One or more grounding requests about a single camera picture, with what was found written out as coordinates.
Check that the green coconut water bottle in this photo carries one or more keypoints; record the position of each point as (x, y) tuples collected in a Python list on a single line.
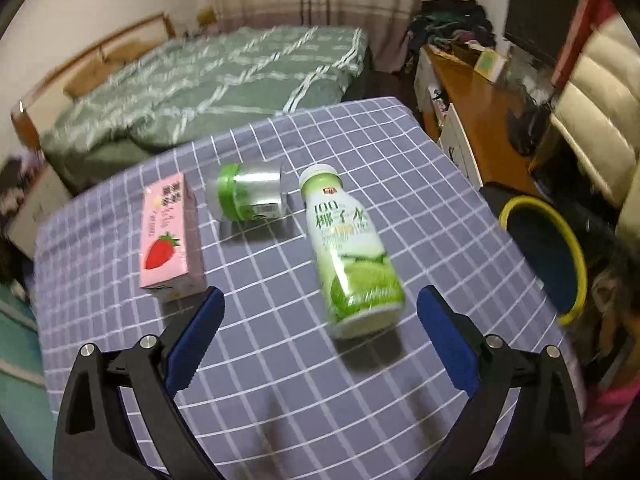
[(350, 250)]

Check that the dark clothes heap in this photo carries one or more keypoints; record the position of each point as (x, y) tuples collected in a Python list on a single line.
[(7, 240)]

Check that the pink strawberry milk carton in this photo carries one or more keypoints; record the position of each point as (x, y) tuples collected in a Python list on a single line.
[(167, 230)]

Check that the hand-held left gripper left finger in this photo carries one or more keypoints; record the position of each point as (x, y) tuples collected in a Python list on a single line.
[(195, 340)]

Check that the cream padded chair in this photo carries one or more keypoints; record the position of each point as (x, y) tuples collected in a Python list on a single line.
[(590, 110)]

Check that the bed with green duvet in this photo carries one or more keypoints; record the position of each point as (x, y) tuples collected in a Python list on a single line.
[(200, 80)]

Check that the brown pillow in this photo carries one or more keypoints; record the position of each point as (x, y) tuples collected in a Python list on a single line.
[(125, 52), (82, 82)]

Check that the white nightstand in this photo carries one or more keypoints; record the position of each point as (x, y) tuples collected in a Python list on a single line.
[(35, 210)]

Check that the pile of mixed clothes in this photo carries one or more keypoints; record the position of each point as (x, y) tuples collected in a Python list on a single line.
[(450, 25)]

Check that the black television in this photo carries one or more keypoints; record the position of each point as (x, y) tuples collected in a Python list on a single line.
[(545, 15)]

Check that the yellow-rimmed trash bin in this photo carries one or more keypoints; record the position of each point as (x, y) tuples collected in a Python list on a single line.
[(545, 260)]

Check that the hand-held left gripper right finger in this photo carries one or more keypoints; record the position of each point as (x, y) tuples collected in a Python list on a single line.
[(447, 340)]

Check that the wooden bed frame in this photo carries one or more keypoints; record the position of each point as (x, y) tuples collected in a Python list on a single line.
[(27, 130)]

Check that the pink cloth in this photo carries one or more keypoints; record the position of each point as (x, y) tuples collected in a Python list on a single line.
[(607, 415)]

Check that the wooden desk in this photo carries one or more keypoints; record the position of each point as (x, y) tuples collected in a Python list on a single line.
[(490, 110)]

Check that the green framed picture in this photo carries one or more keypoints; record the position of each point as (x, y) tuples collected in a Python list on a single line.
[(487, 66)]

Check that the silver can with green lid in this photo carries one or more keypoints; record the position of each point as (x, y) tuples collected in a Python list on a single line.
[(255, 187)]

